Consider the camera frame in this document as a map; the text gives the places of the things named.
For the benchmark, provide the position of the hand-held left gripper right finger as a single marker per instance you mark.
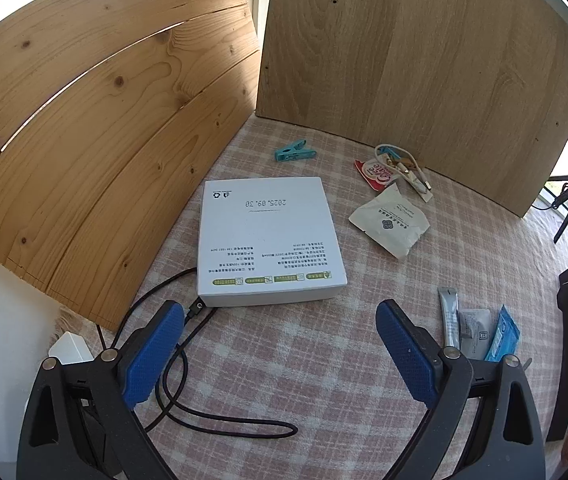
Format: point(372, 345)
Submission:
point(403, 355)

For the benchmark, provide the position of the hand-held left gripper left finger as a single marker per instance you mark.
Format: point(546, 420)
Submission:
point(154, 355)

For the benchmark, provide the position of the red white creamer sachet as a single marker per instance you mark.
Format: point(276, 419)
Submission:
point(376, 175)

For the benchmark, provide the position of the grey tube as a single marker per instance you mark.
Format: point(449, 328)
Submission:
point(448, 315)

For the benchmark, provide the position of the grey white sachet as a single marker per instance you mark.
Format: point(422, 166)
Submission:
point(473, 330)

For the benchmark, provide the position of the blue sachet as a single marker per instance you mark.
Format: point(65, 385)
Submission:
point(502, 335)

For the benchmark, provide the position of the white power adapter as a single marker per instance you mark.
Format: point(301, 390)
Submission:
point(69, 347)

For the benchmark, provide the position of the pink checked tablecloth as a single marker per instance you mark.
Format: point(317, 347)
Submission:
point(304, 360)

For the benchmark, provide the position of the white paper sachet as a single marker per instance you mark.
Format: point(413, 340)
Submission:
point(388, 220)

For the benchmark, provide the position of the white cardboard box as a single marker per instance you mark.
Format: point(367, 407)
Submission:
point(269, 240)

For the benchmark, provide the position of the pine wood slat board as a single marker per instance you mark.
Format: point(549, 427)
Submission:
point(89, 135)

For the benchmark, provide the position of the teal plastic clothespin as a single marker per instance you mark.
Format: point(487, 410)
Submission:
point(294, 151)

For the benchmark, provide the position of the oak wood panel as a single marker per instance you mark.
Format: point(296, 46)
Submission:
point(413, 70)

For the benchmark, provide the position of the black metal frame bar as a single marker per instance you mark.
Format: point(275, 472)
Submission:
point(563, 400)

